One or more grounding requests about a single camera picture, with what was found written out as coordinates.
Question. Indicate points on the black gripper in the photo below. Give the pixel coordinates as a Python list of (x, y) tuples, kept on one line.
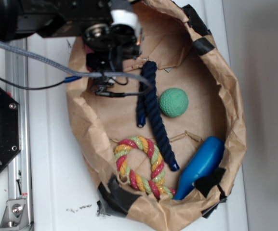
[(111, 37)]

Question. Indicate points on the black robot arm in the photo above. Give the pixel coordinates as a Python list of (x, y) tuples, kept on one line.
[(20, 19)]

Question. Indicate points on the green dimpled ball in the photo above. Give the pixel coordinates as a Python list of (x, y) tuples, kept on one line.
[(173, 102)]

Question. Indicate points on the brown paper bag bin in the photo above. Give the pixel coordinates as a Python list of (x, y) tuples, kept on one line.
[(187, 58)]

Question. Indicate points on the blue plastic bottle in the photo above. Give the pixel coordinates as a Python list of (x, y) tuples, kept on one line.
[(206, 159)]

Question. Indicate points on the multicolour rope ring toy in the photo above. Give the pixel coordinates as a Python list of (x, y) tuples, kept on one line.
[(140, 163)]

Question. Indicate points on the aluminium frame rail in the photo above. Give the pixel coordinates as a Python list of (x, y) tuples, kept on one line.
[(19, 169)]

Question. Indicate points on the metal corner bracket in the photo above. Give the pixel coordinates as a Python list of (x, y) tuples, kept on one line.
[(15, 217)]

